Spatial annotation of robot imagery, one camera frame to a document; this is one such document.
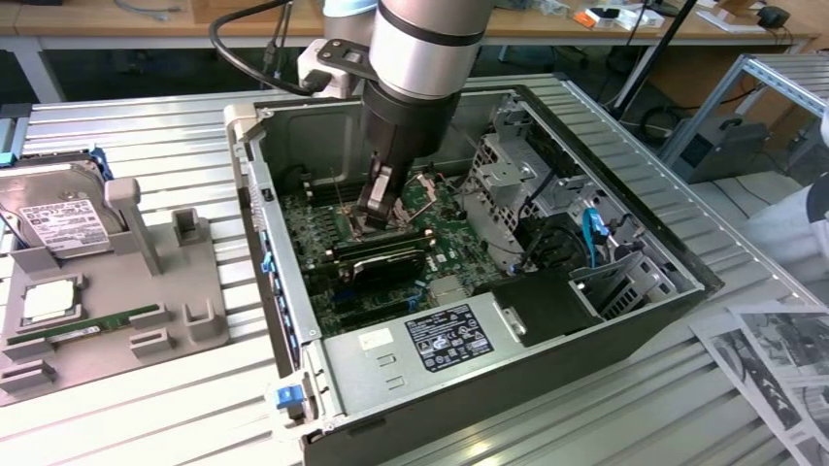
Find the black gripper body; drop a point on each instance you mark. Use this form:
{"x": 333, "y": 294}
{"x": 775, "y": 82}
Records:
{"x": 408, "y": 126}

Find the black graphics card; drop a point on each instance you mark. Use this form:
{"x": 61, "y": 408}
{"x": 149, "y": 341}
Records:
{"x": 389, "y": 274}

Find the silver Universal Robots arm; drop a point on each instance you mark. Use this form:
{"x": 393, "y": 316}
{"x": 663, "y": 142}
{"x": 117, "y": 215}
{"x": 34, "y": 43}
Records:
{"x": 428, "y": 48}

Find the metal socket cover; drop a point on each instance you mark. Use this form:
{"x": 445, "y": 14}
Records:
{"x": 424, "y": 178}

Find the thin metal locking lever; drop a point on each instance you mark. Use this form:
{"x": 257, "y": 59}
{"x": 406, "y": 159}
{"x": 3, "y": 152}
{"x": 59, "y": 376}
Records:
{"x": 340, "y": 188}

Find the CPU socket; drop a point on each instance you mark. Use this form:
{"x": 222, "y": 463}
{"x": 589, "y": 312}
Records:
{"x": 353, "y": 233}

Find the dark RAM stick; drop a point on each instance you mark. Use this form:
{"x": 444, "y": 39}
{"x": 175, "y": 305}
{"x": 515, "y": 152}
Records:
{"x": 382, "y": 250}

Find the green motherboard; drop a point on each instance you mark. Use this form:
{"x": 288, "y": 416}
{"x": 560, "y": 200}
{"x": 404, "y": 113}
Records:
{"x": 466, "y": 242}

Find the metal disk bay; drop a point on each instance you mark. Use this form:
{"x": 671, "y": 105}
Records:
{"x": 502, "y": 175}

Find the silver chipset heat sink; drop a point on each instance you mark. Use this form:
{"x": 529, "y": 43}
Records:
{"x": 449, "y": 291}

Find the long black expansion slot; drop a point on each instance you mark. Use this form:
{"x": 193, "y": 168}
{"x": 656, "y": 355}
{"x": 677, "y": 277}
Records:
{"x": 376, "y": 314}

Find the wooden desk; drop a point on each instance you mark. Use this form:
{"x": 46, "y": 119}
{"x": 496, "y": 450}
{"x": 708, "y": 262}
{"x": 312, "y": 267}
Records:
{"x": 537, "y": 28}

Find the silver power supply with label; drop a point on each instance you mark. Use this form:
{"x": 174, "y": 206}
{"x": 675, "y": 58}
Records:
{"x": 376, "y": 364}

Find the orange box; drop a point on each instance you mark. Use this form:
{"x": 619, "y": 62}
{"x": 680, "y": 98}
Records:
{"x": 585, "y": 18}

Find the black tripod pole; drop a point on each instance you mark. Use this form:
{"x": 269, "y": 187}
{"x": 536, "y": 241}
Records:
{"x": 655, "y": 53}

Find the white box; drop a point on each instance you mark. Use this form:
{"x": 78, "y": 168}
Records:
{"x": 639, "y": 19}

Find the blue case latch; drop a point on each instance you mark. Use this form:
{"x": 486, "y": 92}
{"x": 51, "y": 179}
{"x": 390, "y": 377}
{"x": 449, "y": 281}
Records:
{"x": 288, "y": 396}

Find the grey parts rack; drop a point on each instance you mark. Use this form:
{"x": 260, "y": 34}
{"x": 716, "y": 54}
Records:
{"x": 110, "y": 301}

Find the hard disk with white label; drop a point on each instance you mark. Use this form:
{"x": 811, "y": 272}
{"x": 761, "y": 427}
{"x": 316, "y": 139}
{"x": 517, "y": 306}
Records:
{"x": 65, "y": 223}

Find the open black PC case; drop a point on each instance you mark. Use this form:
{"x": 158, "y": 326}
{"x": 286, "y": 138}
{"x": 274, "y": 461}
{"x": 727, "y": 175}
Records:
{"x": 486, "y": 417}

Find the grey box device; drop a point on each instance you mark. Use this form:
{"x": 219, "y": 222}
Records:
{"x": 732, "y": 150}

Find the green RAM stick with label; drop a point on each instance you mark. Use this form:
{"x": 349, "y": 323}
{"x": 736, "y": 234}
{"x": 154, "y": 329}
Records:
{"x": 85, "y": 324}

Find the silver CPU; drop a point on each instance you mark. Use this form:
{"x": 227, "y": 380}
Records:
{"x": 49, "y": 301}

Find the black power adapter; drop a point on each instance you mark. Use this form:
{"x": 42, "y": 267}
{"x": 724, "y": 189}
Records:
{"x": 772, "y": 16}

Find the person in white coat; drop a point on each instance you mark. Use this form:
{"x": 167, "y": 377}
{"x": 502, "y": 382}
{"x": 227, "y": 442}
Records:
{"x": 791, "y": 228}

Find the printed paper sheet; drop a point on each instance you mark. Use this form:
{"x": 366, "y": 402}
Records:
{"x": 745, "y": 378}
{"x": 791, "y": 340}

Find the aluminium bracket with blue clip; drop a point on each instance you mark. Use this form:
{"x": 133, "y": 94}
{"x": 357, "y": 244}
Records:
{"x": 17, "y": 131}

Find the aluminium profile frame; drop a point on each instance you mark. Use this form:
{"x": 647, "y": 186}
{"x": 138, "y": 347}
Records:
{"x": 777, "y": 73}

